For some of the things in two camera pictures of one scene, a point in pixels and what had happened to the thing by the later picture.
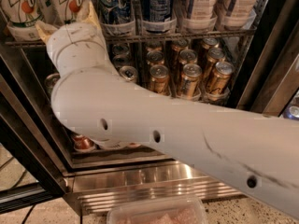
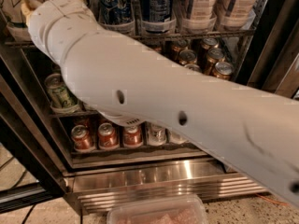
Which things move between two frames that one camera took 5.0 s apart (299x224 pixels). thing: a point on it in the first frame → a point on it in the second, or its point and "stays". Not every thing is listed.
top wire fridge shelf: [153, 36] stays
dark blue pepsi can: [156, 9] stays
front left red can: [83, 144] stays
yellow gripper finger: [44, 29] → [27, 7]
